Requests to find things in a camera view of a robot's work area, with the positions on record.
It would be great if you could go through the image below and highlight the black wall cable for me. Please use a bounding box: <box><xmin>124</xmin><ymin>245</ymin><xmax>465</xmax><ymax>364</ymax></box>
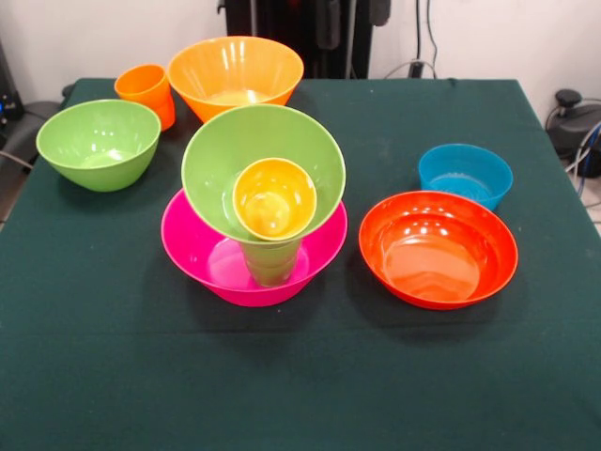
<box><xmin>424</xmin><ymin>0</ymin><xmax>440</xmax><ymax>67</ymax></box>

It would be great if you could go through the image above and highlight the dark grey floor case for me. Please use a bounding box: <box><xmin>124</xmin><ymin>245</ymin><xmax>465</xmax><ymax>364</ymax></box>
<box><xmin>0</xmin><ymin>101</ymin><xmax>62</xmax><ymax>163</ymax></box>

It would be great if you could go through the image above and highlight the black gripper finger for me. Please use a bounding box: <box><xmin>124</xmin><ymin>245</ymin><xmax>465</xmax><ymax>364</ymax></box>
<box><xmin>368</xmin><ymin>0</ymin><xmax>392</xmax><ymax>28</ymax></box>
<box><xmin>315</xmin><ymin>0</ymin><xmax>342</xmax><ymax>51</ymax></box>

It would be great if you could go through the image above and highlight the blue plastic bowl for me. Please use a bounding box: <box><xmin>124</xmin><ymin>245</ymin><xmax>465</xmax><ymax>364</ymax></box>
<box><xmin>418</xmin><ymin>143</ymin><xmax>515</xmax><ymax>211</ymax></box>

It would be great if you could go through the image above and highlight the large green plastic bowl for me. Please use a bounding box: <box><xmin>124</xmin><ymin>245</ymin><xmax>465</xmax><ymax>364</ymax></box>
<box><xmin>36</xmin><ymin>98</ymin><xmax>162</xmax><ymax>193</ymax></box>
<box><xmin>180</xmin><ymin>103</ymin><xmax>347</xmax><ymax>243</ymax></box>

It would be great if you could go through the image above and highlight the yellow plastic cup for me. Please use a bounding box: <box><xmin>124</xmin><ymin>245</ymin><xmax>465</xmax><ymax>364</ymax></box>
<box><xmin>232</xmin><ymin>157</ymin><xmax>318</xmax><ymax>242</ymax></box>

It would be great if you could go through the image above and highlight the orange plastic cup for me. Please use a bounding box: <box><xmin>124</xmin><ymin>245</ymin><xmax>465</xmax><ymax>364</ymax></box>
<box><xmin>114</xmin><ymin>63</ymin><xmax>177</xmax><ymax>132</ymax></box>

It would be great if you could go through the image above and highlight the large orange plastic bowl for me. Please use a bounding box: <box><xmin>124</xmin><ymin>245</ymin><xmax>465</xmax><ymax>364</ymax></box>
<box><xmin>166</xmin><ymin>36</ymin><xmax>305</xmax><ymax>124</ymax></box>

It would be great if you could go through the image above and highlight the black computer tower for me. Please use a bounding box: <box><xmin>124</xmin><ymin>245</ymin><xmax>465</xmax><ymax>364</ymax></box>
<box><xmin>0</xmin><ymin>39</ymin><xmax>25</xmax><ymax>123</ymax></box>

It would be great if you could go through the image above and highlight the pink plastic bowl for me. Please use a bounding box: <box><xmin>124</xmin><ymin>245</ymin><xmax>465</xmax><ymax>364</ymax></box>
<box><xmin>161</xmin><ymin>188</ymin><xmax>349</xmax><ymax>308</ymax></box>

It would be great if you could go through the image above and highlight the green plastic cup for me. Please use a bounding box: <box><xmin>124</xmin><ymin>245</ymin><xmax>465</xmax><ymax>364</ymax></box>
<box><xmin>239</xmin><ymin>237</ymin><xmax>302</xmax><ymax>288</ymax></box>

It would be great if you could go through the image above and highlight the dark green table cloth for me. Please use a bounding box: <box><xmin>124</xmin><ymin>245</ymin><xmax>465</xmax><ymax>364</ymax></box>
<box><xmin>0</xmin><ymin>77</ymin><xmax>601</xmax><ymax>451</ymax></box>

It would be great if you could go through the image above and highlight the red plastic bowl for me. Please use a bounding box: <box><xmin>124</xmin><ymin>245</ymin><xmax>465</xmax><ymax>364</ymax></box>
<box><xmin>358</xmin><ymin>190</ymin><xmax>520</xmax><ymax>311</ymax></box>

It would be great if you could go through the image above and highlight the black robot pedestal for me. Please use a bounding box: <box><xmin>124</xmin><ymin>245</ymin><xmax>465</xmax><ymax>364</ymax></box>
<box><xmin>224</xmin><ymin>0</ymin><xmax>379</xmax><ymax>80</ymax></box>

